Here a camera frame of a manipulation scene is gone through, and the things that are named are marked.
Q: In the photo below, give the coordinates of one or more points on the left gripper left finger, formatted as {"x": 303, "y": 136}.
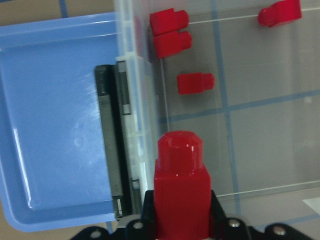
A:
{"x": 143, "y": 228}

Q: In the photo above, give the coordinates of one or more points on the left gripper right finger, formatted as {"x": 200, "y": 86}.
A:
{"x": 222, "y": 227}

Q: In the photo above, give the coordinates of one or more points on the red block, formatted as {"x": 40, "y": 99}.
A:
{"x": 182, "y": 188}
{"x": 171, "y": 43}
{"x": 168, "y": 20}
{"x": 280, "y": 13}
{"x": 195, "y": 83}

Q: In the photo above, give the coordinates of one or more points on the clear plastic storage box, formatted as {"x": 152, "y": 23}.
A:
{"x": 260, "y": 124}

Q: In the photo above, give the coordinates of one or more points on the red block in box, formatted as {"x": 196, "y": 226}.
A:
{"x": 171, "y": 43}
{"x": 168, "y": 20}
{"x": 195, "y": 83}
{"x": 280, "y": 13}

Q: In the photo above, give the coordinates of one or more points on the blue plastic tray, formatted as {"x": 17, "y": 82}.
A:
{"x": 53, "y": 167}

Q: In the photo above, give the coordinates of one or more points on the black box latch handle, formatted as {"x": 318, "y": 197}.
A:
{"x": 115, "y": 114}

